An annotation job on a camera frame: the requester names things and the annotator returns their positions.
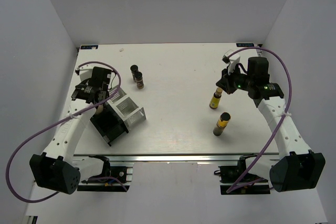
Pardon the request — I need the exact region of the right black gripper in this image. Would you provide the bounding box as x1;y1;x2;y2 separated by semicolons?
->
216;64;253;94

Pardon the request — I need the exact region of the white bottle yellow lid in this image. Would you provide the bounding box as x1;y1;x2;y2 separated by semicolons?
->
95;104;104;115

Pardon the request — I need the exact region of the yellow label brown bottle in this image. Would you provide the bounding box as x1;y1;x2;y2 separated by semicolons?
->
209;87;223;109

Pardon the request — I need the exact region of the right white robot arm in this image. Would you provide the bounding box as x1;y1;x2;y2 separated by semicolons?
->
216;56;326;193

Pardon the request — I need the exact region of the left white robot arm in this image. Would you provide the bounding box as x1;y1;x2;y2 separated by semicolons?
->
29;66;112;194

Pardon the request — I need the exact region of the yellow band spice bottle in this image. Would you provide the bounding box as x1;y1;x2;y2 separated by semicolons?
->
213;112;231;136

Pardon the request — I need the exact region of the black organizer box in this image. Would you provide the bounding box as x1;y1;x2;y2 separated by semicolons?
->
90;103;129;146

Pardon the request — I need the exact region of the black cap spice jar rear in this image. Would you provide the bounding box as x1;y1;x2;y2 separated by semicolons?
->
130;65;139;82

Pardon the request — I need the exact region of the black cap spice jar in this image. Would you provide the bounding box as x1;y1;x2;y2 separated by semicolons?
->
130;65;139;82
134;71;144;89

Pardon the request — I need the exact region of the black cap spice jar front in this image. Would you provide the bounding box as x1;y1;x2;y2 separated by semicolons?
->
134;71;144;89

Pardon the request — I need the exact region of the left blue corner sticker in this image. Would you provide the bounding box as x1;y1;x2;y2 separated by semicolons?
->
80;45;98;50

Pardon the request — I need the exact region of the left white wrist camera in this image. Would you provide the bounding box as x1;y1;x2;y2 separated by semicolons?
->
75;65;93;81

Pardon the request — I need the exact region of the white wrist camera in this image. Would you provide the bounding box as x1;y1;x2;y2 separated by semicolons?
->
75;65;93;81
222;49;240;75

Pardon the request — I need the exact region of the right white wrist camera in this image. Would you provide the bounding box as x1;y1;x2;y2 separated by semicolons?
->
222;49;240;75

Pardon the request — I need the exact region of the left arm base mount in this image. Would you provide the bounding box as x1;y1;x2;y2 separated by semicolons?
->
77;155;132;193

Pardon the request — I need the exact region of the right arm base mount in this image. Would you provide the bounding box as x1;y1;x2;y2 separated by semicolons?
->
213;155;271;195

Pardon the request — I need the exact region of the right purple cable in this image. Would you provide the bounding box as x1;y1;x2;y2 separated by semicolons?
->
226;47;292;193

